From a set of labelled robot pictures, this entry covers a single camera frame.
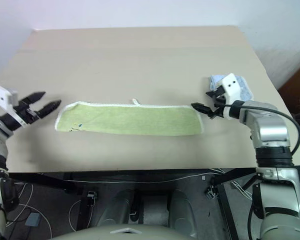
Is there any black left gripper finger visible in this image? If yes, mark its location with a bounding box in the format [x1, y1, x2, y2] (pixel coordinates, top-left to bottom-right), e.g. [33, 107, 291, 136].
[21, 91, 46, 104]
[38, 99, 62, 118]

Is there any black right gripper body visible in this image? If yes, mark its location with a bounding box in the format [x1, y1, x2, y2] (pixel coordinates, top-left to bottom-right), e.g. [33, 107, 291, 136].
[208, 92, 229, 119]

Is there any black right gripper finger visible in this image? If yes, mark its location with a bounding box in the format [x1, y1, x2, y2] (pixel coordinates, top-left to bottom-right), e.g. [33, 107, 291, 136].
[190, 102, 214, 116]
[205, 85, 226, 97]

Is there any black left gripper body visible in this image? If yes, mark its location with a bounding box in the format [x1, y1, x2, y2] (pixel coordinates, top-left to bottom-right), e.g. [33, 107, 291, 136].
[14, 98, 45, 125]

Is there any folded light blue towel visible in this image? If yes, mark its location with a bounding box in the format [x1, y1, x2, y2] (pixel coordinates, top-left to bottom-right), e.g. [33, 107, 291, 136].
[207, 73, 255, 102]

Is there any green towel with white edging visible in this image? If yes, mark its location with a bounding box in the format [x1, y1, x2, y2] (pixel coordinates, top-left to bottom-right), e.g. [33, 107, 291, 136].
[54, 98, 204, 137]

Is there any brown wooden cabinet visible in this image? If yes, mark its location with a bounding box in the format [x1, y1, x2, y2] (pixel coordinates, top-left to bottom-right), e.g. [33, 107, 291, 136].
[277, 59, 300, 117]

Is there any black table caster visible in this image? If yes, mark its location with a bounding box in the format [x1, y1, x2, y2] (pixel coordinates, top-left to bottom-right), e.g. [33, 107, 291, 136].
[85, 190, 99, 207]
[204, 184, 219, 201]

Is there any dark rounded robot leg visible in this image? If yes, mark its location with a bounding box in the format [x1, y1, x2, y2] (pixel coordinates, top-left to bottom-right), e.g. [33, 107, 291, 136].
[168, 189, 199, 227]
[99, 188, 136, 226]

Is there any grey foot pedal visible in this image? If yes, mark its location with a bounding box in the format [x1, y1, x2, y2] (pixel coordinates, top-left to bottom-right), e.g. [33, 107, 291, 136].
[25, 212, 42, 228]

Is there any grey robot torso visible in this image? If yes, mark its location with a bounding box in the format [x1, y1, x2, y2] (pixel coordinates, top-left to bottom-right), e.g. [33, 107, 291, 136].
[47, 223, 198, 240]

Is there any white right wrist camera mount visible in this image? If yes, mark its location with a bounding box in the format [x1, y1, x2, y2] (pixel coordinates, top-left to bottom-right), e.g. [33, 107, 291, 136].
[220, 72, 242, 105]

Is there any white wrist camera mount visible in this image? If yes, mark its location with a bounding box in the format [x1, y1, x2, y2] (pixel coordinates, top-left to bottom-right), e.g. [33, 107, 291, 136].
[0, 85, 26, 126]
[220, 72, 242, 105]

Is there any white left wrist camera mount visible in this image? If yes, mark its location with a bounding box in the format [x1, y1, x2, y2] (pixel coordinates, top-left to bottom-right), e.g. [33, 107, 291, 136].
[0, 85, 26, 126]

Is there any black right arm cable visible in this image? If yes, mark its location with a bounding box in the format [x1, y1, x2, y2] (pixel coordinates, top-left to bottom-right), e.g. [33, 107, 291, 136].
[223, 104, 300, 155]

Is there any looped white floor cable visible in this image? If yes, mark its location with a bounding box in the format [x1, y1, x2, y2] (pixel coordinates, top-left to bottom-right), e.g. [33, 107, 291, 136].
[6, 183, 53, 238]

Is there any long white floor cable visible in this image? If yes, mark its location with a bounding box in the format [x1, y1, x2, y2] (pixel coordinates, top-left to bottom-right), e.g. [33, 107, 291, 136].
[63, 168, 226, 185]

